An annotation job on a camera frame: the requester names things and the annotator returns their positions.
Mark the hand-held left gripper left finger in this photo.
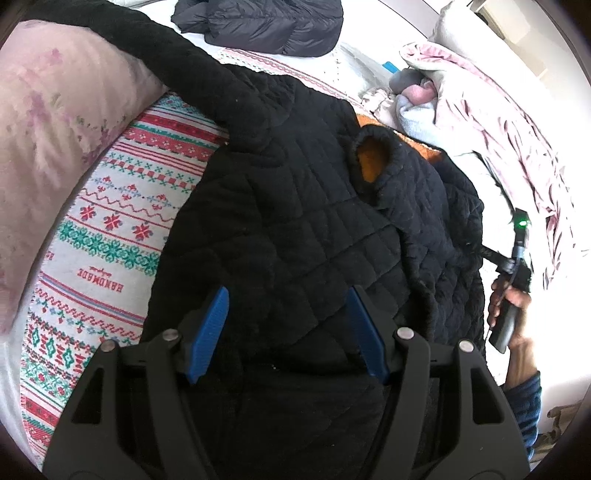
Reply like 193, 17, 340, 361
41, 286, 232, 480

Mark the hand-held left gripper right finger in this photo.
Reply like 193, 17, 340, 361
345, 285, 532, 480

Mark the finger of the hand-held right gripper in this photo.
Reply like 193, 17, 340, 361
478, 244, 509, 269

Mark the black quilted jacket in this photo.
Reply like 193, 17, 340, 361
95, 0, 485, 480

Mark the person's right forearm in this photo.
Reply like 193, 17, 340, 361
502, 337, 544, 467

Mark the person's right hand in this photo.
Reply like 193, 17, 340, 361
488, 276, 533, 352

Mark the pink and grey blanket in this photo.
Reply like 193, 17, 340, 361
399, 41, 578, 291

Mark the light grey duvet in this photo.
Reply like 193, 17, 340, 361
429, 4, 546, 93

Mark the pink floral pillow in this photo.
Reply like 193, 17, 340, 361
0, 18, 169, 333

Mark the black puffer jacket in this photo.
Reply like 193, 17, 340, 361
171, 0, 342, 58

